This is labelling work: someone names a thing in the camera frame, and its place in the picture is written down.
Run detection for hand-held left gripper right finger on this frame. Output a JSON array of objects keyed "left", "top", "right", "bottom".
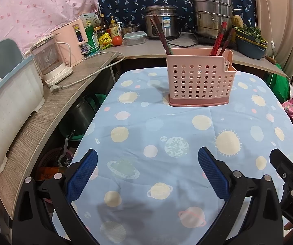
[{"left": 198, "top": 147, "right": 285, "bottom": 245}]

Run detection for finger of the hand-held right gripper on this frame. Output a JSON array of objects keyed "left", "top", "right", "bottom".
[{"left": 269, "top": 149, "right": 293, "bottom": 210}]

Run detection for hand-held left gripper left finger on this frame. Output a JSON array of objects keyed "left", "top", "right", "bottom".
[{"left": 12, "top": 149, "right": 98, "bottom": 245}]

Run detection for pink perforated utensil holder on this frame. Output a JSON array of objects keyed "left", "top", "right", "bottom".
[{"left": 166, "top": 48, "right": 237, "bottom": 107}]

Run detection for dark red chopstick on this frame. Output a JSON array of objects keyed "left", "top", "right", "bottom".
[
  {"left": 150, "top": 18, "right": 169, "bottom": 56},
  {"left": 153, "top": 15, "right": 172, "bottom": 56}
]

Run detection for orange box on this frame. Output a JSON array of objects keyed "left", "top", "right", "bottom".
[{"left": 37, "top": 167, "right": 68, "bottom": 182}]

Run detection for pink plastic basket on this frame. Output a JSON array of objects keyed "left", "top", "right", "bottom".
[{"left": 38, "top": 148, "right": 73, "bottom": 169}]

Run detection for wood-grain side shelf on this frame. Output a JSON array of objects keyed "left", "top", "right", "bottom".
[{"left": 0, "top": 51, "right": 119, "bottom": 217}]

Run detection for steel kettle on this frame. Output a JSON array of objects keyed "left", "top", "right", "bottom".
[{"left": 67, "top": 96, "right": 97, "bottom": 127}]

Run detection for green plastic bag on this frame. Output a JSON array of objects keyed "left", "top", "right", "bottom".
[{"left": 264, "top": 62, "right": 290, "bottom": 102}]

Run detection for green plastic basin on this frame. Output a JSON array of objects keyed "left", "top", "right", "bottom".
[{"left": 60, "top": 93, "right": 108, "bottom": 141}]

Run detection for blue planet-print tablecloth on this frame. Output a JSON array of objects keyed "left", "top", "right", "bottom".
[{"left": 52, "top": 70, "right": 293, "bottom": 245}]

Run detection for blue plastic basin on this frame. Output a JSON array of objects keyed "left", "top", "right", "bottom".
[{"left": 235, "top": 32, "right": 268, "bottom": 60}]

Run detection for green leafy vegetables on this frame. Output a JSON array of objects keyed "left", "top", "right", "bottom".
[{"left": 235, "top": 25, "right": 267, "bottom": 42}]

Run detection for pink electric kettle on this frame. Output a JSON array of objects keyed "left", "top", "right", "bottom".
[{"left": 51, "top": 18, "right": 88, "bottom": 65}]

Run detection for green tin can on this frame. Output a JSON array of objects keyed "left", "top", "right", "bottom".
[{"left": 81, "top": 25, "right": 101, "bottom": 57}]

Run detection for beige curtain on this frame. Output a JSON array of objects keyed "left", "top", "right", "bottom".
[{"left": 254, "top": 0, "right": 293, "bottom": 57}]

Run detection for yellow snack packet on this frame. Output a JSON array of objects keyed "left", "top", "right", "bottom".
[{"left": 98, "top": 33, "right": 114, "bottom": 49}]

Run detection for beige counter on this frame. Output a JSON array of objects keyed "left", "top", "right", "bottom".
[{"left": 111, "top": 37, "right": 287, "bottom": 78}]

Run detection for glass food container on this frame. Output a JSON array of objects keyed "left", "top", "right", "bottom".
[{"left": 123, "top": 31, "right": 147, "bottom": 47}]

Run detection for steel rice cooker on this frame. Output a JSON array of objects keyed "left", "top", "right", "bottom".
[{"left": 144, "top": 5, "right": 180, "bottom": 40}]

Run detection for yellow oil bottle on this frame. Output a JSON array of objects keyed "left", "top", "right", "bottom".
[{"left": 109, "top": 17, "right": 121, "bottom": 39}]

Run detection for steel steamer pot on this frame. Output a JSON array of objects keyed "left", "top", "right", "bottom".
[{"left": 192, "top": 0, "right": 235, "bottom": 39}]

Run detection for small steel lidded pot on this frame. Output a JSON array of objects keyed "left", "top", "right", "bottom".
[{"left": 121, "top": 22, "right": 142, "bottom": 36}]

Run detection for cardboard box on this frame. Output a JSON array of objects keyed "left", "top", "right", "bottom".
[{"left": 81, "top": 13, "right": 100, "bottom": 27}]

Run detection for pink dotted cloth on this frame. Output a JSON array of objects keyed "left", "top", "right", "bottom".
[{"left": 0, "top": 0, "right": 106, "bottom": 54}]

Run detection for navy floral cloth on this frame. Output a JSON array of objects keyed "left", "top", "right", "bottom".
[{"left": 97, "top": 0, "right": 257, "bottom": 28}]

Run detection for white power cable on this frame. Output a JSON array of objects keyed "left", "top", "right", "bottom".
[{"left": 50, "top": 52, "right": 125, "bottom": 92}]

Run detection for white cord with switch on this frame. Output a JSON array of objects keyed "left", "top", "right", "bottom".
[{"left": 260, "top": 0, "right": 276, "bottom": 82}]

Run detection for black power cable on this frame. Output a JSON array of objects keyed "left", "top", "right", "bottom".
[{"left": 178, "top": 32, "right": 197, "bottom": 40}]

